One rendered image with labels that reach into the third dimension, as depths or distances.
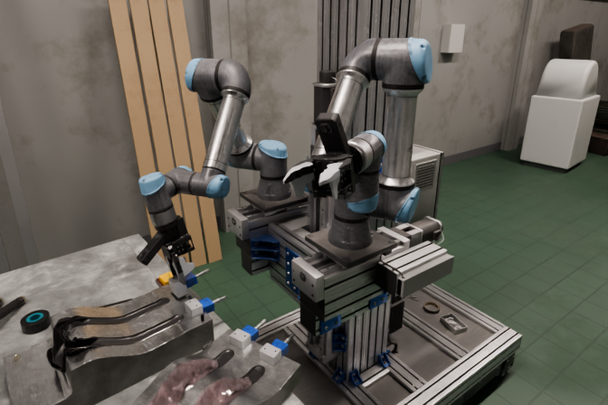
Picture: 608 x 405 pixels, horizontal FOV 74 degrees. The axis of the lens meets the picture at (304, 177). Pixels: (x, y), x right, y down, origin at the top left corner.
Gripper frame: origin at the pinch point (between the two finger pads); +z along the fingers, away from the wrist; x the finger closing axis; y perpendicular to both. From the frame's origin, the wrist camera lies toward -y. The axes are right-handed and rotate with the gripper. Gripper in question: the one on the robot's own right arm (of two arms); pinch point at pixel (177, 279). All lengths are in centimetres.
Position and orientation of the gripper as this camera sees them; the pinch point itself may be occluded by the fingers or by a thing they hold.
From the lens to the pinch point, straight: 141.0
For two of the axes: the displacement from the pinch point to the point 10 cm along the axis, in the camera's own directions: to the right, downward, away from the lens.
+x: -6.3, -1.2, 7.7
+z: 2.0, 9.3, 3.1
